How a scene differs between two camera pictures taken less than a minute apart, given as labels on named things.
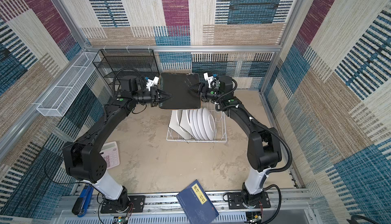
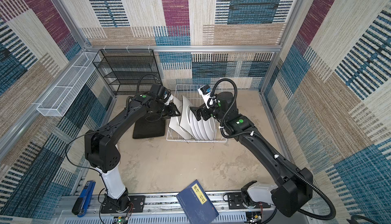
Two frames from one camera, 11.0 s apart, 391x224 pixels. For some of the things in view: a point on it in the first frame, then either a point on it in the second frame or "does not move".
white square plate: (185, 123) does not move
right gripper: (201, 85) → (204, 111)
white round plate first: (192, 124) does not move
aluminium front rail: (287, 207) does not move
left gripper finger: (161, 95) → (177, 110)
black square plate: (178, 85) → (149, 126)
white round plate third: (201, 124) does not move
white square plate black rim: (174, 124) does not move
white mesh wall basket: (56, 103) does not move
